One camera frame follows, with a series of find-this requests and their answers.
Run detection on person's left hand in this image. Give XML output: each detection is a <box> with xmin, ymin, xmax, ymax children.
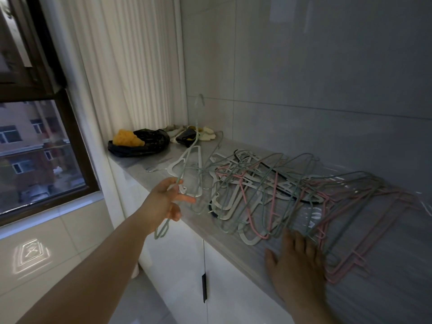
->
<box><xmin>138</xmin><ymin>178</ymin><xmax>196</xmax><ymax>235</ymax></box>

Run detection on person's right hand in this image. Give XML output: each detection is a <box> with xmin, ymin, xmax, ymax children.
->
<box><xmin>265</xmin><ymin>229</ymin><xmax>327</xmax><ymax>311</ymax></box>

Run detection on green wire clothes hanger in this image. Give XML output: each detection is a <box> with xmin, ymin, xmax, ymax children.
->
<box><xmin>154</xmin><ymin>94</ymin><xmax>207</xmax><ymax>241</ymax></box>

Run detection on person's right forearm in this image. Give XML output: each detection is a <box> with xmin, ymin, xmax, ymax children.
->
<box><xmin>286</xmin><ymin>299</ymin><xmax>339</xmax><ymax>324</ymax></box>

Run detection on person's left forearm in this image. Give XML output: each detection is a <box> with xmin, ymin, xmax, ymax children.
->
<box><xmin>16</xmin><ymin>212</ymin><xmax>153</xmax><ymax>324</ymax></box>

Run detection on black plastic bag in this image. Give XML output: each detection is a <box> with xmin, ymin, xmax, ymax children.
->
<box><xmin>108</xmin><ymin>128</ymin><xmax>171</xmax><ymax>158</ymax></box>

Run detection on small black pouch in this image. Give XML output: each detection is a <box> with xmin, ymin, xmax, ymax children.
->
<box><xmin>175</xmin><ymin>128</ymin><xmax>198</xmax><ymax>146</ymax></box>

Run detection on pile of mixed hangers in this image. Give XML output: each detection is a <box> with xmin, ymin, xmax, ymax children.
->
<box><xmin>146</xmin><ymin>131</ymin><xmax>423</xmax><ymax>284</ymax></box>

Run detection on white cloth items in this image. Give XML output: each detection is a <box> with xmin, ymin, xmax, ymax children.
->
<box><xmin>163</xmin><ymin>124</ymin><xmax>217</xmax><ymax>143</ymax></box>

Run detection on yellow sponge lump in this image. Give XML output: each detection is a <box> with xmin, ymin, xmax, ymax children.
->
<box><xmin>112</xmin><ymin>129</ymin><xmax>144</xmax><ymax>147</ymax></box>

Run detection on white vertical pipe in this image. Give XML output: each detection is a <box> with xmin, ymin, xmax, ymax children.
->
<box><xmin>173</xmin><ymin>0</ymin><xmax>188</xmax><ymax>126</ymax></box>

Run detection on white pleated curtain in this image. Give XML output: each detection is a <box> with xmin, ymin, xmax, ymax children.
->
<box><xmin>38</xmin><ymin>0</ymin><xmax>188</xmax><ymax>160</ymax></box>

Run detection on brick building outside window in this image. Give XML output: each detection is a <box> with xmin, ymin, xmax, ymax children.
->
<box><xmin>0</xmin><ymin>100</ymin><xmax>86</xmax><ymax>214</ymax></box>

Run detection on dark brown window frame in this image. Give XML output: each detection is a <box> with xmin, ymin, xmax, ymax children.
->
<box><xmin>0</xmin><ymin>0</ymin><xmax>102</xmax><ymax>227</ymax></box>

